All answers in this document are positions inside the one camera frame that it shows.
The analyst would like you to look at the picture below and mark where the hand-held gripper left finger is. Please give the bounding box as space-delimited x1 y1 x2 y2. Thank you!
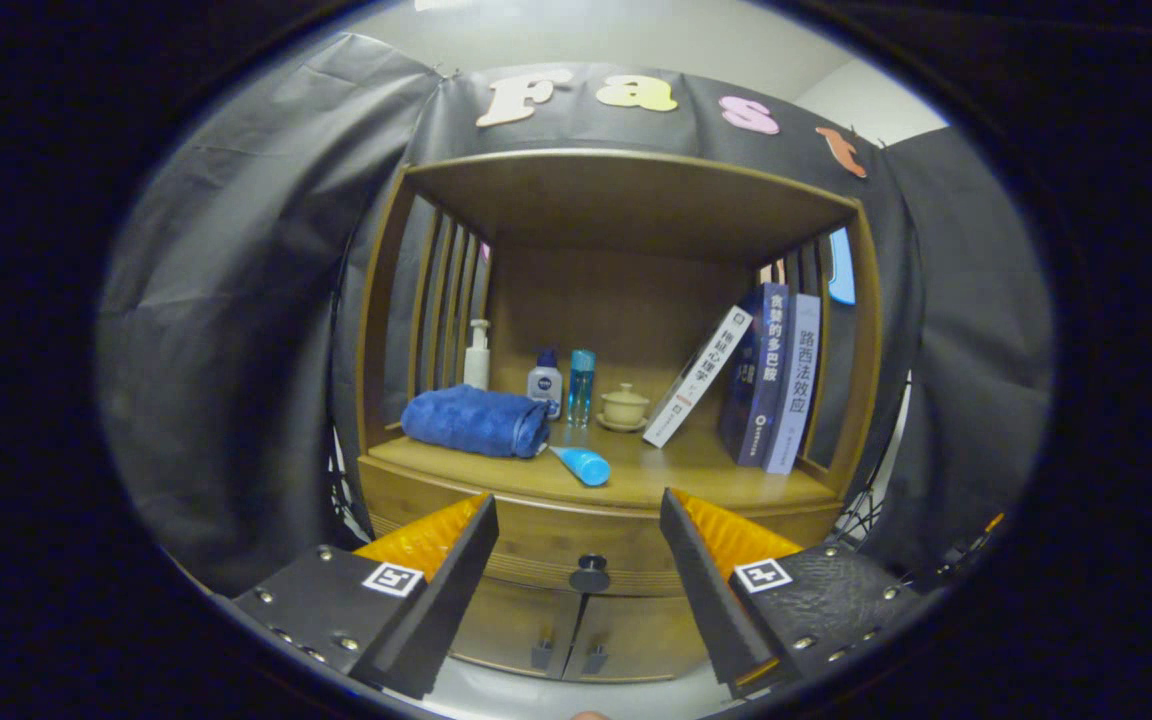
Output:
233 492 500 701

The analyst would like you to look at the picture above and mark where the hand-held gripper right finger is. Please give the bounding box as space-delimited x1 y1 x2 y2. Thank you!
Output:
659 488 937 701

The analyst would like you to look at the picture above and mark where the blue and white tube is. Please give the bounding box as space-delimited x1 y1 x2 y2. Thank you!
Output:
548 444 612 488

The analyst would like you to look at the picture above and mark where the wooden countertop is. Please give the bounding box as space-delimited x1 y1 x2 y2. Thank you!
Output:
366 405 837 511

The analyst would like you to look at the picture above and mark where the wooden cabinet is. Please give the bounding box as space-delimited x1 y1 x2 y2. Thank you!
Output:
354 148 885 686

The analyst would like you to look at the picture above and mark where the blue folded towel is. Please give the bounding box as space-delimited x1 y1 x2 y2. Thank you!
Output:
400 384 552 460

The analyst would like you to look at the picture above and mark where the beige lidded teacup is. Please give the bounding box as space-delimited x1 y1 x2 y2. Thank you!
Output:
596 382 652 434

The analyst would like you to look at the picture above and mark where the white book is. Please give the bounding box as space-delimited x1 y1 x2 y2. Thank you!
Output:
642 305 754 449

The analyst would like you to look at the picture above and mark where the dark blue book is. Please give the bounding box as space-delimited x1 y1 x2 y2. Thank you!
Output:
717 282 790 468

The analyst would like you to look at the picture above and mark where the lavender book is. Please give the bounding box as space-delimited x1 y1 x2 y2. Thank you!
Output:
763 292 822 476

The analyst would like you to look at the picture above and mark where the white bottle with blue cap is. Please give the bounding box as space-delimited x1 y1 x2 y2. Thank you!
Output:
526 346 565 421

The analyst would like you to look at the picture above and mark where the white pump bottle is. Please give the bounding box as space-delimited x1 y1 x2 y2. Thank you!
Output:
463 318 492 393

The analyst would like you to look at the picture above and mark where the clear blue bottle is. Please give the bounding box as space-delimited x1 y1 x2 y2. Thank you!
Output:
566 349 597 429

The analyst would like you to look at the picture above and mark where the black device with orange tip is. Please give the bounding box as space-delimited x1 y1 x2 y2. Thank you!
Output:
926 512 1007 591

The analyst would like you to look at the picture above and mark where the black wire rack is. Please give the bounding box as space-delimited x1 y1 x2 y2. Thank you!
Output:
831 370 912 546

